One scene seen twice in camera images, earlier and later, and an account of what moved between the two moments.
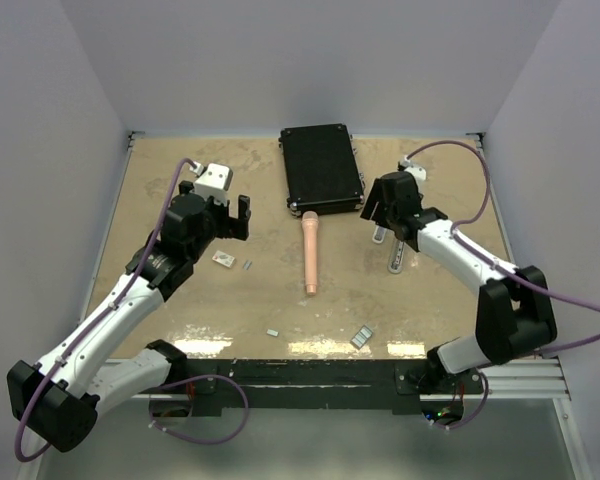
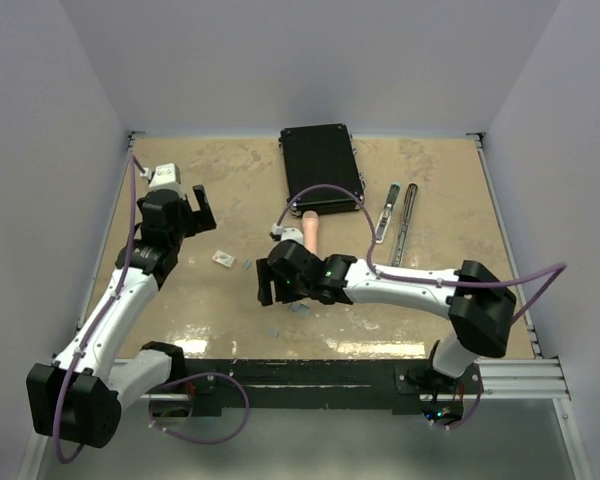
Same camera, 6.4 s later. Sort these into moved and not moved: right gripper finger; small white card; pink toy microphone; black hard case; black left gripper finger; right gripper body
Moved: black left gripper finger; right gripper body; right gripper finger
Not moved: pink toy microphone; small white card; black hard case
